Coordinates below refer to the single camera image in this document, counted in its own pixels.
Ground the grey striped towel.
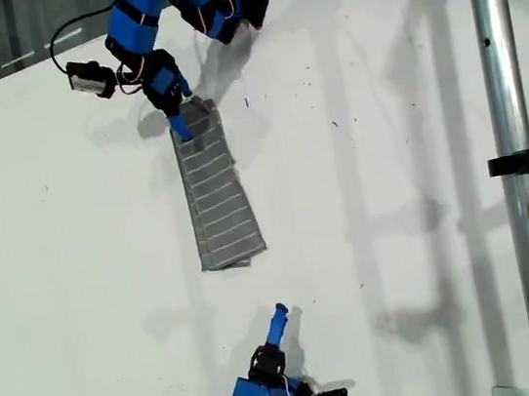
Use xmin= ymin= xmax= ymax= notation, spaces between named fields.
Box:
xmin=164 ymin=90 xmax=270 ymax=276

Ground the black camera cable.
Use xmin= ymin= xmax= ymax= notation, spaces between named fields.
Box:
xmin=43 ymin=2 xmax=124 ymax=79

